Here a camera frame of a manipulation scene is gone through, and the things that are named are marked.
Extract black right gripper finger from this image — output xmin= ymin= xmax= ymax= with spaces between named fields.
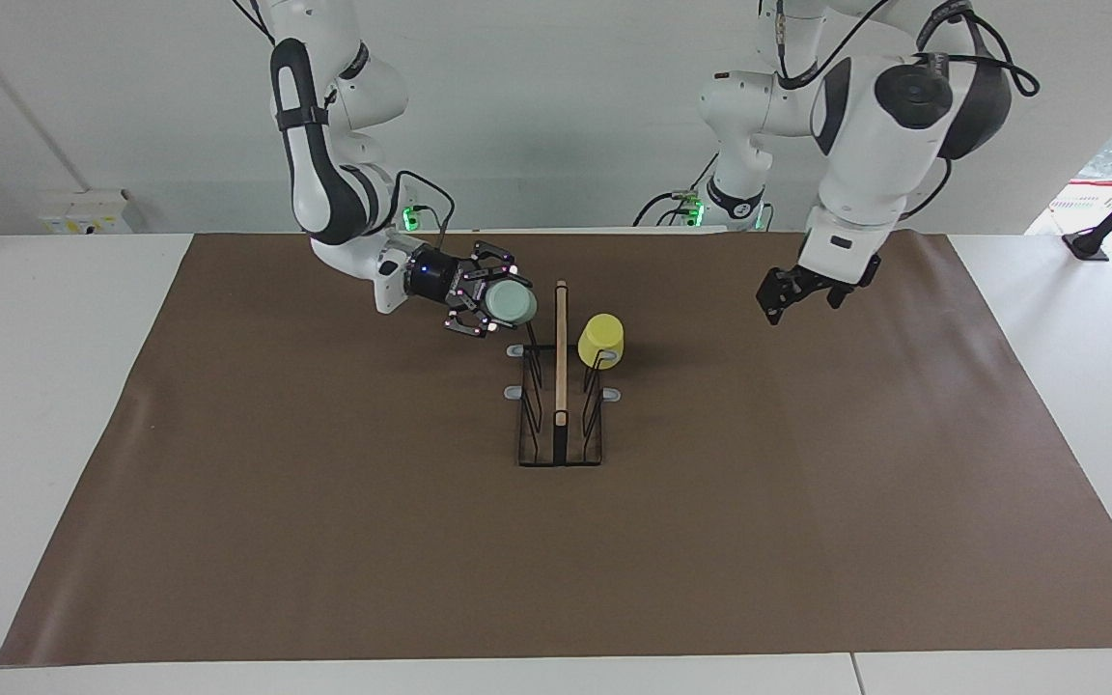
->
xmin=443 ymin=292 xmax=503 ymax=340
xmin=462 ymin=240 xmax=520 ymax=283

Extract pale green plastic cup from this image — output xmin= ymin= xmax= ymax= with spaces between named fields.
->
xmin=484 ymin=278 xmax=538 ymax=326

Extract yellow plastic cup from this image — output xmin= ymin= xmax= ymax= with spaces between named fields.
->
xmin=578 ymin=313 xmax=626 ymax=371

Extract brown paper table mat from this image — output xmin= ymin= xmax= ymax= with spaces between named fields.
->
xmin=0 ymin=230 xmax=1112 ymax=667

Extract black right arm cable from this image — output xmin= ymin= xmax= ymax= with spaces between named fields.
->
xmin=231 ymin=0 xmax=457 ymax=264

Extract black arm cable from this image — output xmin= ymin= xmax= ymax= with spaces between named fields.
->
xmin=773 ymin=0 xmax=1042 ymax=99
xmin=231 ymin=0 xmax=457 ymax=264

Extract black wire cup rack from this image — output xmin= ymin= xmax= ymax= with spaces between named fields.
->
xmin=504 ymin=281 xmax=621 ymax=468

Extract black left base cable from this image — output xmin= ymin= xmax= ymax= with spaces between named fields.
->
xmin=633 ymin=143 xmax=719 ymax=229

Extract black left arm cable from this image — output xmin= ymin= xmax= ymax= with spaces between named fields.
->
xmin=773 ymin=0 xmax=1042 ymax=99

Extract white wall box yellow label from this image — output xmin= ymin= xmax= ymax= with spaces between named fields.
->
xmin=38 ymin=189 xmax=148 ymax=236

